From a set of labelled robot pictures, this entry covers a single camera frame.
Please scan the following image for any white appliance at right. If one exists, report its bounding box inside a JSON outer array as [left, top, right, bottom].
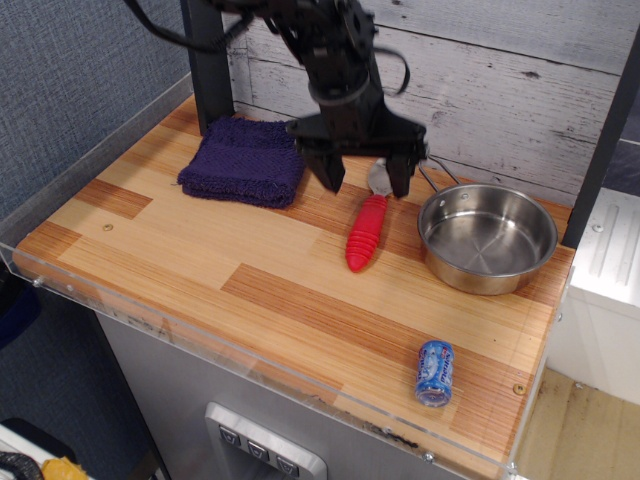
[[546, 188, 639, 404]]

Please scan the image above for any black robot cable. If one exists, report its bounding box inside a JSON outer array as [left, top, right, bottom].
[[122, 0, 254, 55]]

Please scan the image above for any silver steel pot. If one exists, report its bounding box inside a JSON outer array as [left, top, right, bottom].
[[417, 160, 558, 296]]

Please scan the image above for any silver toy fridge cabinet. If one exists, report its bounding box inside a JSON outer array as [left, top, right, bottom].
[[99, 315, 505, 479]]

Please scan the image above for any silver dispenser button panel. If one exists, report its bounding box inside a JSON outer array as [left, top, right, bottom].
[[205, 402, 328, 479]]

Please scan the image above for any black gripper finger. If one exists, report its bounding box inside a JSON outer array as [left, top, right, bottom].
[[386, 153, 415, 198], [304, 150, 345, 194]]

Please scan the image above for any red handled metal spoon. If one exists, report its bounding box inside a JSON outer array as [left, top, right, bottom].
[[345, 158, 392, 273]]

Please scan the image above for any yellow object bottom left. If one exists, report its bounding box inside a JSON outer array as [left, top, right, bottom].
[[41, 457, 89, 480]]

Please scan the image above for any folded purple towel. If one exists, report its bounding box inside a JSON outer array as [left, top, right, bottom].
[[177, 117, 305, 209]]

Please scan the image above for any dark grey vertical post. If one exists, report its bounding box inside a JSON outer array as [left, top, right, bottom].
[[180, 0, 235, 134]]

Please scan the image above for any clear acrylic table guard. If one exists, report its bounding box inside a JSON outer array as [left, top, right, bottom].
[[1, 78, 574, 479]]

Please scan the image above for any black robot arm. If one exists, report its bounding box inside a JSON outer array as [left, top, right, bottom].
[[212, 1, 426, 198]]

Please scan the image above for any blue gum bottle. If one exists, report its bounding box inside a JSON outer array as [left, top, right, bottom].
[[414, 340, 455, 408]]

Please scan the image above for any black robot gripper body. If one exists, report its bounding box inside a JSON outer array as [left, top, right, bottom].
[[287, 84, 427, 163]]

